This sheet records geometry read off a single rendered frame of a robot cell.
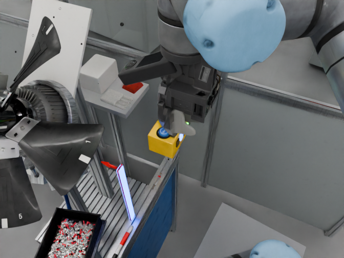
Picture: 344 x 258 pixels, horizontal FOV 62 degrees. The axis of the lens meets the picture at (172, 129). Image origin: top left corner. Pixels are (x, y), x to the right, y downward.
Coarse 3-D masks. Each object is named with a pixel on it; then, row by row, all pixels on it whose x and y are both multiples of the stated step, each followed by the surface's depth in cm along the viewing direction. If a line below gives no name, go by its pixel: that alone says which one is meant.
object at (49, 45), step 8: (48, 24) 84; (40, 32) 87; (56, 32) 79; (40, 40) 83; (48, 40) 80; (56, 40) 77; (32, 48) 88; (40, 48) 81; (48, 48) 78; (56, 48) 76; (32, 56) 82; (40, 56) 79; (48, 56) 77; (24, 64) 85; (32, 64) 80; (40, 64) 78; (24, 72) 82; (16, 80) 83
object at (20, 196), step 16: (0, 160) 92; (16, 160) 94; (0, 176) 92; (16, 176) 94; (0, 192) 92; (16, 192) 94; (32, 192) 96; (0, 208) 93; (16, 208) 95; (32, 208) 96; (0, 224) 94; (16, 224) 95
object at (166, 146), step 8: (152, 128) 104; (152, 136) 101; (160, 136) 101; (168, 136) 101; (176, 136) 101; (184, 136) 111; (152, 144) 105; (160, 144) 102; (168, 144) 100; (160, 152) 106; (168, 152) 103; (176, 152) 107
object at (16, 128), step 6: (24, 120) 91; (30, 120) 91; (36, 120) 91; (18, 126) 89; (24, 126) 89; (30, 126) 89; (12, 132) 88; (18, 132) 88; (24, 132) 88; (12, 138) 86; (18, 138) 86
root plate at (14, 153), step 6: (0, 144) 92; (6, 144) 93; (12, 144) 94; (0, 150) 92; (6, 150) 93; (12, 150) 94; (18, 150) 95; (0, 156) 92; (6, 156) 93; (12, 156) 94; (18, 156) 95
